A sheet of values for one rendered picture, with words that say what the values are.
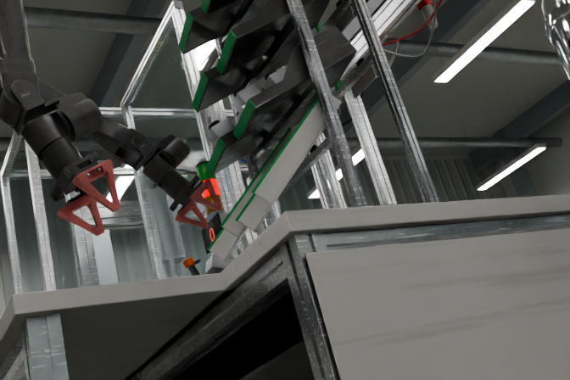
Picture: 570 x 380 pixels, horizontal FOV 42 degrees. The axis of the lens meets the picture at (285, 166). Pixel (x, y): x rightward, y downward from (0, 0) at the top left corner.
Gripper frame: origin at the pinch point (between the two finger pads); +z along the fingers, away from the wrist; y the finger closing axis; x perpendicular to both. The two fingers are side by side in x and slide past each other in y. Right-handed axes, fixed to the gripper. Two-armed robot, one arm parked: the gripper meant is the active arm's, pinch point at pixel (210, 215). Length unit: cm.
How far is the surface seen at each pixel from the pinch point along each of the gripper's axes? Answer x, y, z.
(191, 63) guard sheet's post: -48, 17, -35
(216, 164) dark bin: 5.1, -24.5, -5.8
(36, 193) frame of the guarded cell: -14, 81, -51
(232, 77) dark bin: -12.1, -29.8, -16.1
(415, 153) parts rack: -8, -52, 23
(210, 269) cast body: 11.3, 0.0, 8.2
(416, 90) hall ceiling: -810, 599, 96
